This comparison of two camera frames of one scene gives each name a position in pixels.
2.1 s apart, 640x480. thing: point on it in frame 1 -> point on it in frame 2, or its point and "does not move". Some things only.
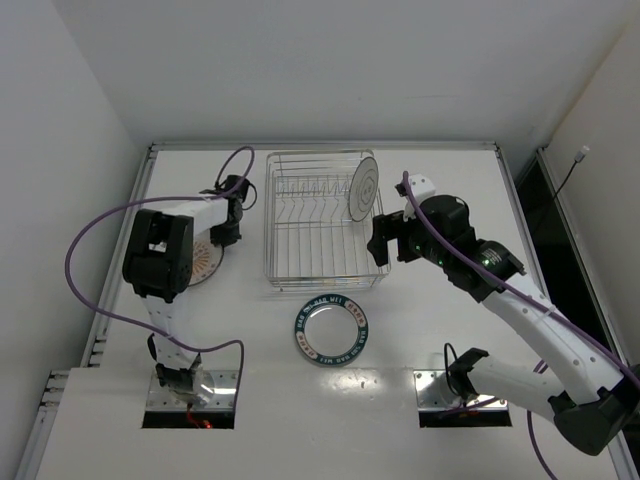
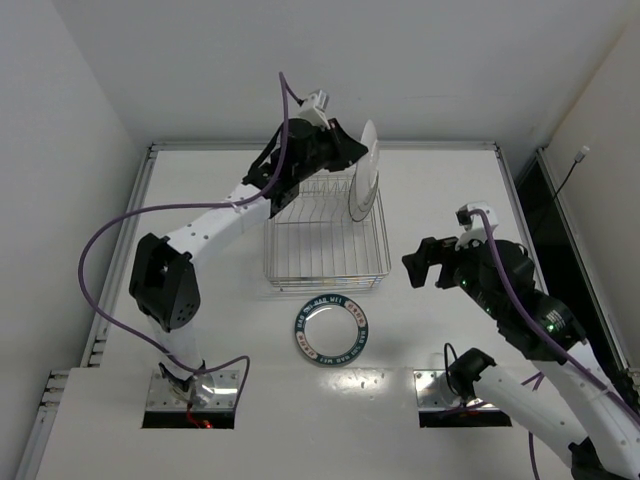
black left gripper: (226, 233) -> (338, 148)
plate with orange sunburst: (206, 258) -> (367, 173)
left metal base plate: (222, 382) does not move
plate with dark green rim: (331, 330) does not move
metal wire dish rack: (311, 238) does not move
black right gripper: (391, 235) -> (445, 262)
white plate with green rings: (363, 189) does not move
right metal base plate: (424, 382) does not move
